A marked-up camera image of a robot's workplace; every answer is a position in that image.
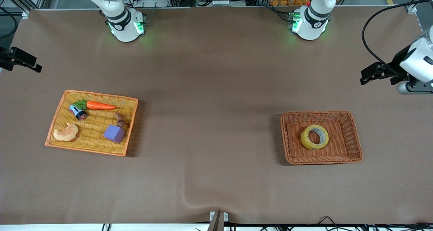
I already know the yellow packing tape roll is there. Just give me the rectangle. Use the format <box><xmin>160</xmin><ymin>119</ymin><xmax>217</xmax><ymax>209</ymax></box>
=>
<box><xmin>300</xmin><ymin>124</ymin><xmax>329</xmax><ymax>150</ymax></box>

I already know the blue cylindrical battery toy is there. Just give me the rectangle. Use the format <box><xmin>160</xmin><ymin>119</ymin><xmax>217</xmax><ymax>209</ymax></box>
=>
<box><xmin>69</xmin><ymin>104</ymin><xmax>88</xmax><ymax>120</ymax></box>

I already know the beige croissant toy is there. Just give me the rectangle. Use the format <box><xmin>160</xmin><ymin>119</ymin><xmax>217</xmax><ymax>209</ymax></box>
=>
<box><xmin>53</xmin><ymin>123</ymin><xmax>79</xmax><ymax>142</ymax></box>

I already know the orange toy carrot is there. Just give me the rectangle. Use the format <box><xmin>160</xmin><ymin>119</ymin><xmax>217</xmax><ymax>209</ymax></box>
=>
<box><xmin>73</xmin><ymin>100</ymin><xmax>117</xmax><ymax>111</ymax></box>

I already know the brown wicker basket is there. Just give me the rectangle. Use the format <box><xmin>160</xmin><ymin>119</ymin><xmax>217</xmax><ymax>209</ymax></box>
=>
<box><xmin>280</xmin><ymin>111</ymin><xmax>363</xmax><ymax>165</ymax></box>

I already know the yellow woven tray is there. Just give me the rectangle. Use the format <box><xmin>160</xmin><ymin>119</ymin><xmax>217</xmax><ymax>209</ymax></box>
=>
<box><xmin>45</xmin><ymin>90</ymin><xmax>139</xmax><ymax>157</ymax></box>

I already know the brown mushroom toy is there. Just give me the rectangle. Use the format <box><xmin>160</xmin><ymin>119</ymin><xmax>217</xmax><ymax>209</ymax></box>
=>
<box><xmin>114</xmin><ymin>112</ymin><xmax>131</xmax><ymax>128</ymax></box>

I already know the purple foam cube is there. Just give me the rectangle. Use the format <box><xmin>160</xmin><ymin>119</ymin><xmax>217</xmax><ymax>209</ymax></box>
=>
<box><xmin>103</xmin><ymin>124</ymin><xmax>126</xmax><ymax>143</ymax></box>

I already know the table cover cloth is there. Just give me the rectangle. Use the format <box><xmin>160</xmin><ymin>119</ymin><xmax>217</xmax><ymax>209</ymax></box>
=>
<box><xmin>0</xmin><ymin>6</ymin><xmax>433</xmax><ymax>225</ymax></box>

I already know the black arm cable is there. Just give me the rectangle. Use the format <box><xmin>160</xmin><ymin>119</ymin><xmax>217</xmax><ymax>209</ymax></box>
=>
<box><xmin>361</xmin><ymin>0</ymin><xmax>431</xmax><ymax>75</ymax></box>

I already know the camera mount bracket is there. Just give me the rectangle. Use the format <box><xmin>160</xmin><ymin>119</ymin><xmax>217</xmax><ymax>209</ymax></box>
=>
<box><xmin>208</xmin><ymin>211</ymin><xmax>229</xmax><ymax>231</ymax></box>

